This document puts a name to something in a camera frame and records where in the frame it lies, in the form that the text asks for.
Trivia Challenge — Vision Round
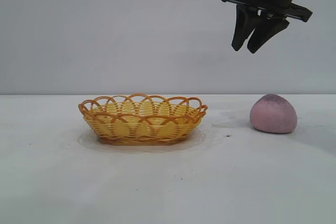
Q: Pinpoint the pink peach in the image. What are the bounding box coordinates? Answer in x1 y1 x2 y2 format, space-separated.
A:
249 93 298 134

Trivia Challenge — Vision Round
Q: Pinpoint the yellow woven plastic basket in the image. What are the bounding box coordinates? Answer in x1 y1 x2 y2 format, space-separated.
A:
78 93 208 146

